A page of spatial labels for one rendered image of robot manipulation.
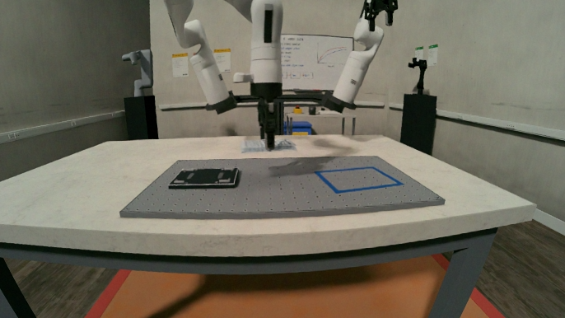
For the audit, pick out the blue tape outline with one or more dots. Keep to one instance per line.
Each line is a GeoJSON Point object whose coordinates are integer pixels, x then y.
{"type": "Point", "coordinates": [351, 190]}

